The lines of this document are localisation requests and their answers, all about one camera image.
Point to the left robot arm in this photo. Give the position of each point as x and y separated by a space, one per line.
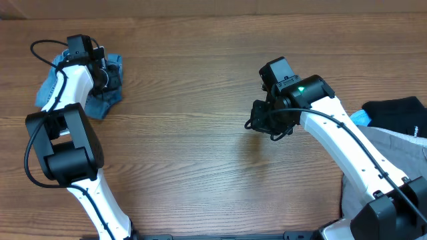
64 151

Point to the black garment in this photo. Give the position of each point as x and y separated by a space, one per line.
407 115

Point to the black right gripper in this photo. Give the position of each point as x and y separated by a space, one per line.
260 116

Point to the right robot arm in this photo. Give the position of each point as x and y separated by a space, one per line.
393 205

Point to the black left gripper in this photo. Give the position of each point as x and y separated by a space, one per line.
114 82

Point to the light blue garment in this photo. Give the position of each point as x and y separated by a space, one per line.
361 118

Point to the blue denim jeans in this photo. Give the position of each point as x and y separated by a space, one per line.
96 107

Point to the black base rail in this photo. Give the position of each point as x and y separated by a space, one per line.
230 236

